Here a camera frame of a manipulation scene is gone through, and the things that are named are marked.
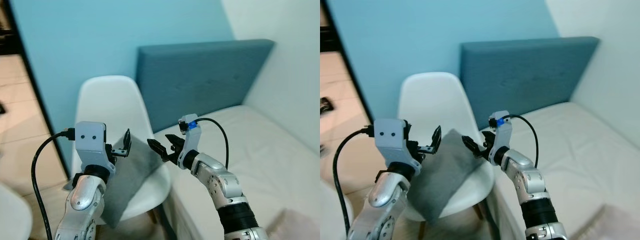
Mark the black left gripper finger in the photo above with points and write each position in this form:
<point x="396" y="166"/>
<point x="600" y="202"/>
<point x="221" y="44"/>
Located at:
<point x="426" y="149"/>
<point x="436" y="138"/>
<point x="127" y="142"/>
<point x="117" y="152"/>

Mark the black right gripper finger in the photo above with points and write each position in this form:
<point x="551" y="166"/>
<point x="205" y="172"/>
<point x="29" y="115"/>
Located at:
<point x="173" y="139"/>
<point x="157" y="149"/>
<point x="484" y="135"/>
<point x="472" y="145"/>

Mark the grey pillow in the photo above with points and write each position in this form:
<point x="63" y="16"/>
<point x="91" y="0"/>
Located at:
<point x="445" y="185"/>
<point x="127" y="185"/>

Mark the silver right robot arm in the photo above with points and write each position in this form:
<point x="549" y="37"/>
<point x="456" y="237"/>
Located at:
<point x="225" y="190"/>
<point x="530" y="185"/>

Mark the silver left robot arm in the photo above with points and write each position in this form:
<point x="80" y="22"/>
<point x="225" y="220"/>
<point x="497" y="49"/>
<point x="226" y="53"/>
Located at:
<point x="82" y="200"/>
<point x="382" y="197"/>

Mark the white plastic chair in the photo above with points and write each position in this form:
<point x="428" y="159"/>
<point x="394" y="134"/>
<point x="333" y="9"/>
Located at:
<point x="107" y="100"/>
<point x="12" y="217"/>
<point x="430" y="100"/>

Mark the blue grey padded headboard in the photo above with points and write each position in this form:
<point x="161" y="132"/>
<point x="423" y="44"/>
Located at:
<point x="200" y="80"/>
<point x="525" y="75"/>

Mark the white mattress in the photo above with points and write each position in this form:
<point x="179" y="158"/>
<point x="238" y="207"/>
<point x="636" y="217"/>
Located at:
<point x="585" y="160"/>
<point x="260" y="160"/>

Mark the beige blanket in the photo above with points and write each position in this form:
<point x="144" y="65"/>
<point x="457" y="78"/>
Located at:
<point x="610" y="225"/>
<point x="297" y="227"/>

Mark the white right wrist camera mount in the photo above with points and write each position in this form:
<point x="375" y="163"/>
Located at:
<point x="502" y="135"/>
<point x="191" y="137"/>

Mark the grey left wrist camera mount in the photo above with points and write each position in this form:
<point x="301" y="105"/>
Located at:
<point x="90" y="142"/>
<point x="390" y="137"/>

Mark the black door frame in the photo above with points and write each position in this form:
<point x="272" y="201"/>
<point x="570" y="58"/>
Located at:
<point x="30" y="75"/>
<point x="345" y="70"/>

